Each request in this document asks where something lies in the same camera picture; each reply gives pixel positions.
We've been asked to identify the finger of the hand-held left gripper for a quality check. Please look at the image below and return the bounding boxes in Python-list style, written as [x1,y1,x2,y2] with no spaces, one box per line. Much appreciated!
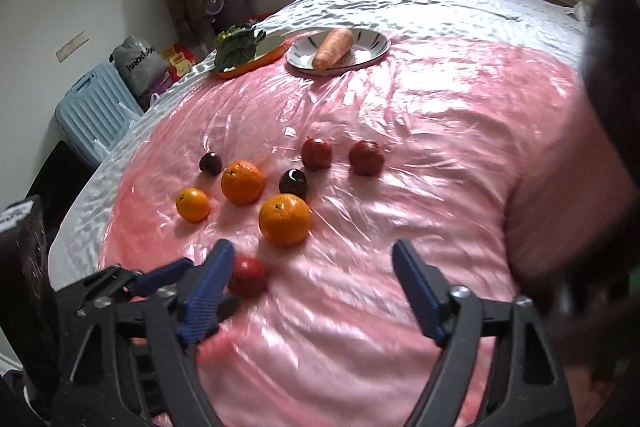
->
[55,257,195,315]

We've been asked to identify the small dark plum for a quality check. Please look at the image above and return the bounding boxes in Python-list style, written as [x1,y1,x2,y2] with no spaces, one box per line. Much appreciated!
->
[199,152,223,178]

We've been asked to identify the wooden wall ruler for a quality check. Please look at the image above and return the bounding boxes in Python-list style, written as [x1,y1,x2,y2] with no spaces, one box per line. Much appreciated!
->
[56,32,90,62]

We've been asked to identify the yellow and red boxes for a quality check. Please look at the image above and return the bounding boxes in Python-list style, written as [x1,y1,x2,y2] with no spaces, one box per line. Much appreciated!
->
[164,43,197,78]

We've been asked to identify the orange oval plate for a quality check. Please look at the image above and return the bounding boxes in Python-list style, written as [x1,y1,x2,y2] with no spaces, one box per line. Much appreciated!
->
[215,34,287,80]

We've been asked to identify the carrot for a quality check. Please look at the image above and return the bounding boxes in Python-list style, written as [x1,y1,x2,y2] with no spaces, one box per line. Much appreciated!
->
[312,28,354,71]

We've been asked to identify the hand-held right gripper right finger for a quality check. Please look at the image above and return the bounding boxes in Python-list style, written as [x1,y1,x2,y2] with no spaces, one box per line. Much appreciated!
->
[391,239,573,427]

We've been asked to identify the large orange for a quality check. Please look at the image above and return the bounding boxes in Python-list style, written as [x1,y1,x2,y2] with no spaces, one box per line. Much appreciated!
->
[258,194,312,247]

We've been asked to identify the medium orange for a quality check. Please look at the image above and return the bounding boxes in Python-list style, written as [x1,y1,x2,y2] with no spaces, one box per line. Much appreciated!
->
[221,161,266,206]

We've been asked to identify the green leafy vegetable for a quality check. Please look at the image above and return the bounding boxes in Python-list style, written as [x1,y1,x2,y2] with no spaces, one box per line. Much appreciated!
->
[214,24,267,70]

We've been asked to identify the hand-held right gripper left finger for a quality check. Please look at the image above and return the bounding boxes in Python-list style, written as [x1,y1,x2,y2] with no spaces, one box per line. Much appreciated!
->
[55,239,240,427]

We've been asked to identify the grey printed bag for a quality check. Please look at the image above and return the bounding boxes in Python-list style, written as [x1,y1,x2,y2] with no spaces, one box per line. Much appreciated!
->
[110,36,169,96]

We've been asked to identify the striped metal plate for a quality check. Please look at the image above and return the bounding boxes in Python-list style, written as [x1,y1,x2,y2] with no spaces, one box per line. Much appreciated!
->
[285,28,392,72]

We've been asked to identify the purple storage cabinet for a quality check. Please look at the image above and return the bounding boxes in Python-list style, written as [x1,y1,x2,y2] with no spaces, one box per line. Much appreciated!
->
[222,0,257,28]

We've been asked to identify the light blue suitcase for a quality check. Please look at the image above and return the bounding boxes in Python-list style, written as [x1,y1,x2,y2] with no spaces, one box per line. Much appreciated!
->
[55,62,146,168]

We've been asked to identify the small orange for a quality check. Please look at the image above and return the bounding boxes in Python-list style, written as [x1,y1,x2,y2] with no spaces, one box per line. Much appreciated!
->
[176,188,211,224]

